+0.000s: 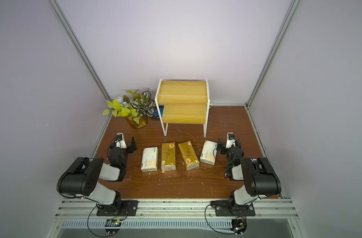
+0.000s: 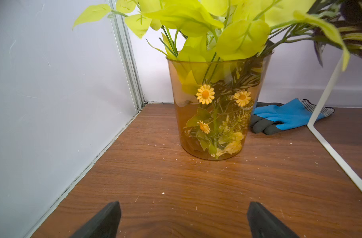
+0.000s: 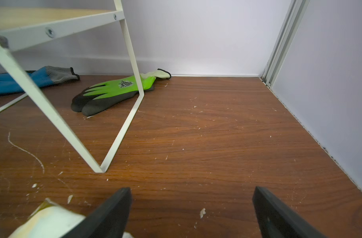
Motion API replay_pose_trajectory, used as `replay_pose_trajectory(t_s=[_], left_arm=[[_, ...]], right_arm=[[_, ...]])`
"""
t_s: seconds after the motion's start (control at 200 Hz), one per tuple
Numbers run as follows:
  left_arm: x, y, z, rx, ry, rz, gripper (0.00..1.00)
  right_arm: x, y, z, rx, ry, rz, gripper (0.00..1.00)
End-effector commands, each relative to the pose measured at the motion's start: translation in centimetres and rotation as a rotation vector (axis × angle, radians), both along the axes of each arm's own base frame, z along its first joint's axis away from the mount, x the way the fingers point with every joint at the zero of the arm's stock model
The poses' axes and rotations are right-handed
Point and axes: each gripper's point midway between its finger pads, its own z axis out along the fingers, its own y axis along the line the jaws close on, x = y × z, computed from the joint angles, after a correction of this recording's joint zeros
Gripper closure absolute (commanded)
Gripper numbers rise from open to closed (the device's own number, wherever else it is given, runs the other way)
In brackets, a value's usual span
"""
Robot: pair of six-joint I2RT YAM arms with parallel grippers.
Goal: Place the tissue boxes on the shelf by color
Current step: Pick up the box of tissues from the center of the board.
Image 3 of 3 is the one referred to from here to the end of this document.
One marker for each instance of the white frame wooden shelf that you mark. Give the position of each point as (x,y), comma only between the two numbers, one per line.
(22,28)

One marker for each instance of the green black work glove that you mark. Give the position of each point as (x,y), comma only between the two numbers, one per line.
(100,97)

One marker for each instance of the blue grey work glove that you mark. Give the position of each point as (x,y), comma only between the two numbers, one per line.
(44,77)

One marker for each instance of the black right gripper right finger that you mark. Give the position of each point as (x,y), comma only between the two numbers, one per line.
(277,220)

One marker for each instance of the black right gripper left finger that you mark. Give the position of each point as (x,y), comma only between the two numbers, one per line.
(108,220)

